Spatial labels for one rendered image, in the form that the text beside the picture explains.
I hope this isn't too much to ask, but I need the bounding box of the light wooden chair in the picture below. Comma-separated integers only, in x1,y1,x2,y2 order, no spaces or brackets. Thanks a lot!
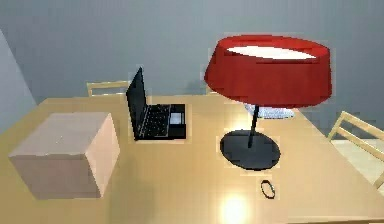
86,80,131,98
326,110,384,190

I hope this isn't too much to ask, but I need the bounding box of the pale pink cardboard box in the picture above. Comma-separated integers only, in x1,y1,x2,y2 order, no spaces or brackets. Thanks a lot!
8,111,121,200

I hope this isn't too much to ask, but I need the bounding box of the black open laptop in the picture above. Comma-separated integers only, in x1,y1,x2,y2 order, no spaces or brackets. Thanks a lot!
125,66,187,142

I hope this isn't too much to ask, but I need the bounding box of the small black ring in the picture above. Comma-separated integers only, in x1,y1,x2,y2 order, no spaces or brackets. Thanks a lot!
260,179,277,200

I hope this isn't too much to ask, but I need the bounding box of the red shade table lamp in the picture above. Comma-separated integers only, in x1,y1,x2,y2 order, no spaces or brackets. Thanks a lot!
203,34,333,172

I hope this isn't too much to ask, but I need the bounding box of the light wooden table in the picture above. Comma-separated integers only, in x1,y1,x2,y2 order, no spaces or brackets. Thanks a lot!
0,93,384,224

